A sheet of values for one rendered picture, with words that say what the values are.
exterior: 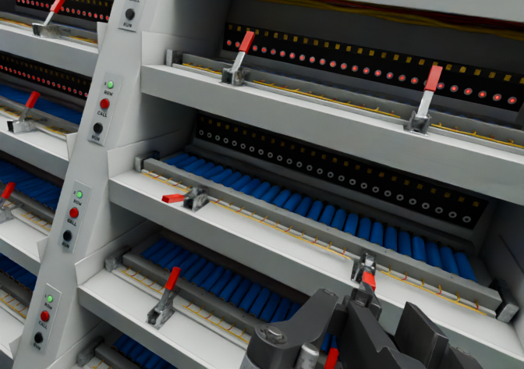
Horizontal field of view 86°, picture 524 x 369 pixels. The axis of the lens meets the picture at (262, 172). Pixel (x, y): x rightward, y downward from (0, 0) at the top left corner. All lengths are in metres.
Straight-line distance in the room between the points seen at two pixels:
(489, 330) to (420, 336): 0.24
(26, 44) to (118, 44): 0.24
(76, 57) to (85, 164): 0.20
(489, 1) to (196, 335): 0.60
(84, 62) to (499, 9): 0.63
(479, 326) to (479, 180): 0.17
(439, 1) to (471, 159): 0.20
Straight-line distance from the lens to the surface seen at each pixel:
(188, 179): 0.50
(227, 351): 0.52
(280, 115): 0.40
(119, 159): 0.54
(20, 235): 0.76
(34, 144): 0.70
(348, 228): 0.46
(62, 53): 0.68
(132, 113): 0.54
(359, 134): 0.38
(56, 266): 0.65
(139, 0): 0.58
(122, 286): 0.60
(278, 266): 0.41
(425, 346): 0.21
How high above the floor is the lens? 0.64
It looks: 4 degrees down
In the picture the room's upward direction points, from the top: 18 degrees clockwise
